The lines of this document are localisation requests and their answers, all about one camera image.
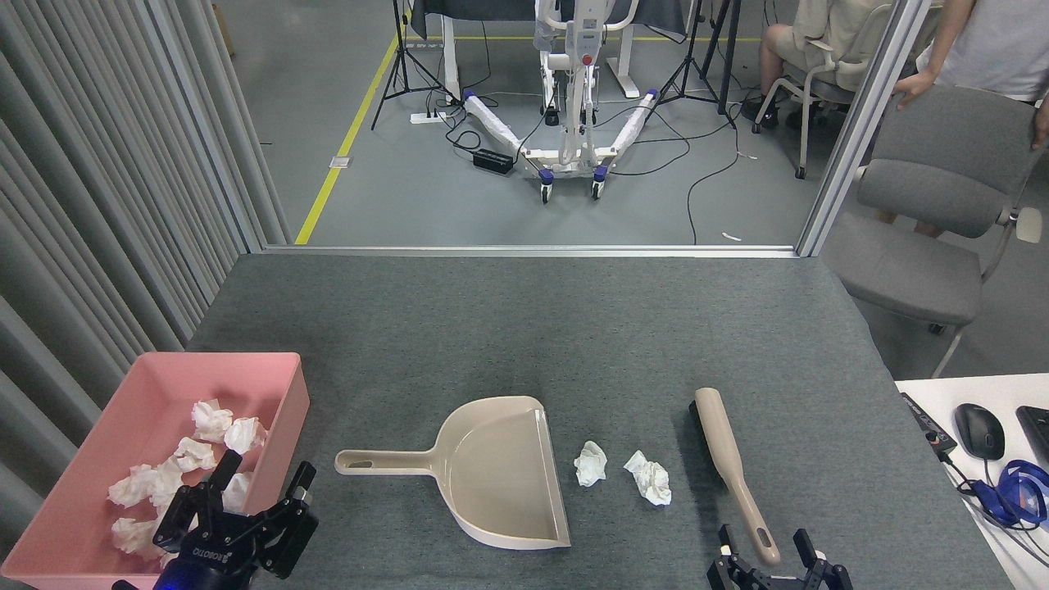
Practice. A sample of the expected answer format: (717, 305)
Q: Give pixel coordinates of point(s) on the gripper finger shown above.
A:
(824, 578)
(729, 574)

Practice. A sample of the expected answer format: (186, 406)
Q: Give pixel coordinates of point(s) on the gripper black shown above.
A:
(217, 557)

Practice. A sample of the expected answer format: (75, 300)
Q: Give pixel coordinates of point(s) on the beige hand brush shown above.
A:
(725, 451)

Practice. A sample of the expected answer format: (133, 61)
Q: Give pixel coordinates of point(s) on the white tissue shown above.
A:
(650, 479)
(143, 486)
(193, 452)
(135, 537)
(590, 465)
(243, 435)
(239, 492)
(211, 419)

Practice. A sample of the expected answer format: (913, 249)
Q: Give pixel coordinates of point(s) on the beige plastic dustpan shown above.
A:
(500, 475)

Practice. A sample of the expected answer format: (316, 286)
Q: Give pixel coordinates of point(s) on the grey padded chair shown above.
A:
(910, 270)

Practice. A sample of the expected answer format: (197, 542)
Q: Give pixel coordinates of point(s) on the pink plastic bin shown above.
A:
(164, 385)

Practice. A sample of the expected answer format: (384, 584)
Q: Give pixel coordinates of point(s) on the person's right hand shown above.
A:
(914, 84)

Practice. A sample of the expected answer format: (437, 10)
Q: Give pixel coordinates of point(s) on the person's left hand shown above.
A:
(1042, 123)

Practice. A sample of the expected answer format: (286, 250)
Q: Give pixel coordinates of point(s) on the slim black device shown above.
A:
(926, 422)

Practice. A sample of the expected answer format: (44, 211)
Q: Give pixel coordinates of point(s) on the white side table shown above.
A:
(1024, 541)

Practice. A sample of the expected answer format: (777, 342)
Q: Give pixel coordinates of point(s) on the black computer mouse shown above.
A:
(979, 430)

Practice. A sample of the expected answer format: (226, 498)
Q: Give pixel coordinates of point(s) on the black keyboard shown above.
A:
(1037, 434)

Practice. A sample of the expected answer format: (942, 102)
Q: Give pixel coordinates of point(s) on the metal floor outlet plate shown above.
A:
(339, 162)

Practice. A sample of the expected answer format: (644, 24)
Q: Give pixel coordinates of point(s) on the grey pleated curtain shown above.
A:
(82, 164)

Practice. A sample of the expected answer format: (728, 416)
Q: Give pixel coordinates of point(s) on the black power adapter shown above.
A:
(493, 161)

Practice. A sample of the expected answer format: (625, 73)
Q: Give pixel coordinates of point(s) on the white power strip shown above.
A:
(428, 118)

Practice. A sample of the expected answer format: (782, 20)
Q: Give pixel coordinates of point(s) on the white wheeled stand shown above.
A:
(492, 123)

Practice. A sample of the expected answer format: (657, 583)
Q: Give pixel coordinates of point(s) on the black tripod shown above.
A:
(401, 49)
(726, 74)

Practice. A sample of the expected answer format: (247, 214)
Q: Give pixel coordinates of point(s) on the white office chair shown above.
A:
(860, 49)

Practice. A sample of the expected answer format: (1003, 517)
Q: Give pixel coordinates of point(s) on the seated person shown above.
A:
(828, 20)

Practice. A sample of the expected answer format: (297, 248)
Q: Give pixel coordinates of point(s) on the silver table rail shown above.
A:
(533, 251)

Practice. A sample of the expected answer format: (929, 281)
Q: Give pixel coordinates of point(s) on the silver post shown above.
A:
(870, 106)

